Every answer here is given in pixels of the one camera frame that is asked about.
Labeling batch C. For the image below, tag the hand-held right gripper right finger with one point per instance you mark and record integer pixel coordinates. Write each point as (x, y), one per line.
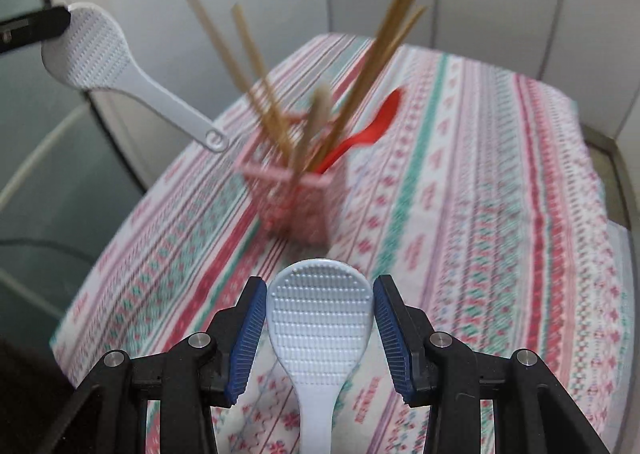
(395, 334)

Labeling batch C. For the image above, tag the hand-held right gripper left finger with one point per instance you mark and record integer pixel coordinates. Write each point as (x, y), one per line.
(247, 334)

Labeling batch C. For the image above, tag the pink perforated utensil holder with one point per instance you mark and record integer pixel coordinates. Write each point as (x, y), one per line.
(310, 204)

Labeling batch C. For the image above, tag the patterned striped tablecloth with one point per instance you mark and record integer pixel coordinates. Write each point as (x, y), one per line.
(475, 234)

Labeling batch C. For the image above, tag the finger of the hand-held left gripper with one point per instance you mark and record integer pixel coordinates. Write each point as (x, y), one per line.
(35, 29)

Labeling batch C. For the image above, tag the red plastic spoon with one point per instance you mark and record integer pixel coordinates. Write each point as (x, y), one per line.
(370, 129)

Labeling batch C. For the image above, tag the wooden chopstick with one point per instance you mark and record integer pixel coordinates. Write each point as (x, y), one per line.
(312, 129)
(387, 69)
(375, 59)
(255, 64)
(225, 54)

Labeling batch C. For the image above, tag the white rice paddle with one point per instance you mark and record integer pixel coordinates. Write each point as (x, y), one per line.
(317, 314)
(90, 54)

